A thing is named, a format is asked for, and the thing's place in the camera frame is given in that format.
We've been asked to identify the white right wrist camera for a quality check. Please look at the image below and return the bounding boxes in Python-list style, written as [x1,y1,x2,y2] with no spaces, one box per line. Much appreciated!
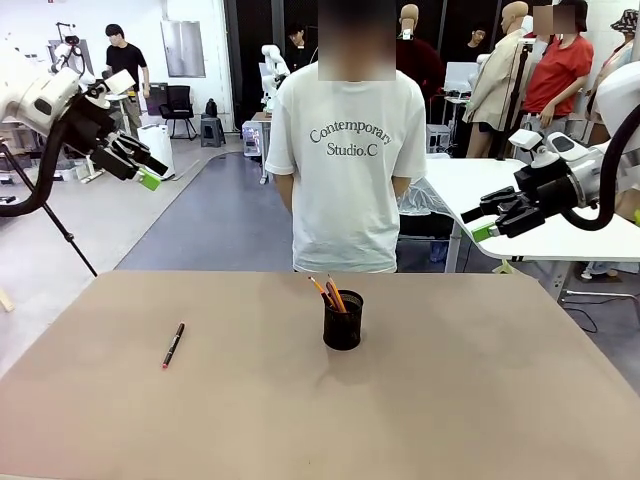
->
[508,128,559,169]

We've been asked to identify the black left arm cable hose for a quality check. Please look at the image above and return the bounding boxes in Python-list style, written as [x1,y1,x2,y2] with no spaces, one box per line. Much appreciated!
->
[0,117,71,218]

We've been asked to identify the person in black T-shirt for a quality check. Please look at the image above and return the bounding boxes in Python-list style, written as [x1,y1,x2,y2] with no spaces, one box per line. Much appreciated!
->
[102,23,150,142]

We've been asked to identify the black tripod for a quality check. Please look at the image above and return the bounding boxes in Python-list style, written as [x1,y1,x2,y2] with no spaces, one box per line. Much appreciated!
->
[0,142,99,278]
[497,37,534,162]

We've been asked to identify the mannequin in beige coat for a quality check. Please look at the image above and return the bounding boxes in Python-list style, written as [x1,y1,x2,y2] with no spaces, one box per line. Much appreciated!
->
[462,1,532,160]

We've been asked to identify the white air purifier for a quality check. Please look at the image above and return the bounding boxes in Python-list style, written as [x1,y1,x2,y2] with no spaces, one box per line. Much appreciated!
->
[137,124,176,180]

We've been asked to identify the person in black with glasses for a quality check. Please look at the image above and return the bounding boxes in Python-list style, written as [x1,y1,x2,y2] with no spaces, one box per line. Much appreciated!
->
[467,27,495,64]

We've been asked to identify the person's left forearm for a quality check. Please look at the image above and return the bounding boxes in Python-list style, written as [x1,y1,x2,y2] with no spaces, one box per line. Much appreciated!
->
[393,173,417,200]

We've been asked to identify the person's right forearm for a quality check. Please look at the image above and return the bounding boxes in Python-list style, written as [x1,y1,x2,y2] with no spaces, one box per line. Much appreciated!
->
[276,172,296,215]

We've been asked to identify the clear plastic sheet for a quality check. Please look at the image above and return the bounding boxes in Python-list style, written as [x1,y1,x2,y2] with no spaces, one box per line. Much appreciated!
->
[399,174,454,217]

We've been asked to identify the mannequin with bucket hat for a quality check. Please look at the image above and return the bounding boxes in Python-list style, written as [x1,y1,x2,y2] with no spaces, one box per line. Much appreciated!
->
[587,9,640,129]

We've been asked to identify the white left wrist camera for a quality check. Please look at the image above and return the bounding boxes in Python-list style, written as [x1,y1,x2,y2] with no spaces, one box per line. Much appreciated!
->
[87,68,137,110]

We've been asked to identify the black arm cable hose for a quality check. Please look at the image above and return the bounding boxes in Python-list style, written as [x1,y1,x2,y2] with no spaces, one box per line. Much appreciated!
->
[0,117,71,218]
[562,97,640,232]

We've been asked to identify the metal wall panel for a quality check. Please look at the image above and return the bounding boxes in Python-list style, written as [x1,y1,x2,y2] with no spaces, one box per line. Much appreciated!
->
[160,19,207,79]

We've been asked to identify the black office chair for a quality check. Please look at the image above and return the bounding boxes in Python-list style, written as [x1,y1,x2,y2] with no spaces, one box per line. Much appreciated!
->
[158,85,199,141]

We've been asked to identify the white curved table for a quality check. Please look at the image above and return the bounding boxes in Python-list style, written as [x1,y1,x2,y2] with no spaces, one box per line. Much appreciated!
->
[424,158,640,306]

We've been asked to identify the white board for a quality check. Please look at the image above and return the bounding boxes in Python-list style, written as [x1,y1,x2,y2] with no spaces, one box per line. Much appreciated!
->
[443,61,484,94]

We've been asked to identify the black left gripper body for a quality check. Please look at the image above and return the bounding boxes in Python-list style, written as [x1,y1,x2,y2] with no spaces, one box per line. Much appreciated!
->
[62,93,124,161]

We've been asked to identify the black floor cable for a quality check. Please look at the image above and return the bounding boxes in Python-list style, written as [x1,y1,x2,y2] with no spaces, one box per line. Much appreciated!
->
[560,298,601,335]

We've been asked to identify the grey stool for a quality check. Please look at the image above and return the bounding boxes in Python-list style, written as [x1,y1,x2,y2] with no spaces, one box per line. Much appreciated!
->
[199,113,228,149]

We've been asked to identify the black marker pink ends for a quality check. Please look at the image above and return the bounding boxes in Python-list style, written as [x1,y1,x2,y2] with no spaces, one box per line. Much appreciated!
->
[161,322,186,371]

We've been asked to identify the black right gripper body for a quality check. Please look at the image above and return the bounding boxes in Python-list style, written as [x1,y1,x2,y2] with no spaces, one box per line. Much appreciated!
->
[513,160,585,225]

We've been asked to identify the black mesh pen holder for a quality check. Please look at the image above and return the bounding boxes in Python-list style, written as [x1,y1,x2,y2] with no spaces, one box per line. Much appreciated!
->
[322,288,365,351]

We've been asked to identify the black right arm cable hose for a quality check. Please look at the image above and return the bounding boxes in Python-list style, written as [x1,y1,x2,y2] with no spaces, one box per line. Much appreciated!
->
[562,97,640,232]

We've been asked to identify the lit computer tower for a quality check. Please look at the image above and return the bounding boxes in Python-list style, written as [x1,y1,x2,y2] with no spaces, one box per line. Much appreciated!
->
[241,119,274,159]

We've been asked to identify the white robot with camera stand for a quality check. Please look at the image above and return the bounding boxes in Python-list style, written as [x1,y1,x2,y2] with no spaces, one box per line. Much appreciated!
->
[48,21,97,86]

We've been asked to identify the person in white T-shirt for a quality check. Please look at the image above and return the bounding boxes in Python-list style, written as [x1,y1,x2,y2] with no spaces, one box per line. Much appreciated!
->
[265,0,429,275]

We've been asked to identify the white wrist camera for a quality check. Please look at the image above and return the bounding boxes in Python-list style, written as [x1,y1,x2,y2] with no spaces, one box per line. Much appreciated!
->
[508,128,559,169]
[87,68,137,110]

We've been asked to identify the mannequin in dark red top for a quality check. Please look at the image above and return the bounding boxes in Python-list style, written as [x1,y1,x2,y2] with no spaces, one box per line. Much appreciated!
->
[398,4,447,109]

